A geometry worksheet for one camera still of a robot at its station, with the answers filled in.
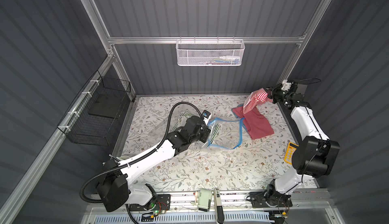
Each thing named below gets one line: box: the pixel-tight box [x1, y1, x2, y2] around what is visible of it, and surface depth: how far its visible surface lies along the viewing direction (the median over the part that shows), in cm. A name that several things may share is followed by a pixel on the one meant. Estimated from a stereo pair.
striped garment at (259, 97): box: [242, 87, 274, 115], surface depth 84 cm
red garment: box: [231, 105, 275, 140], surface depth 102 cm
